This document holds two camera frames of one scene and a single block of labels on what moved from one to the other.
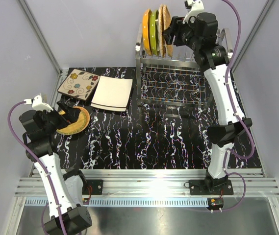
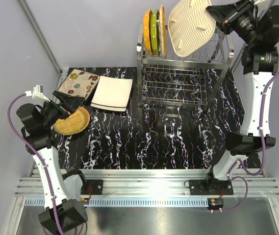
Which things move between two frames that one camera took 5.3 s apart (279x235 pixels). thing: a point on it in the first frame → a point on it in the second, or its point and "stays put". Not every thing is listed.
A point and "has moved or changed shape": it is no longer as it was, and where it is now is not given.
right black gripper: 177,26 → 223,13
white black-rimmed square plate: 114,91 stays put
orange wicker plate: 79,126 stays put
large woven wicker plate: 166,22 has moved or changed shape
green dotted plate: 154,32 stays put
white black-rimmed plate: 109,108 stays put
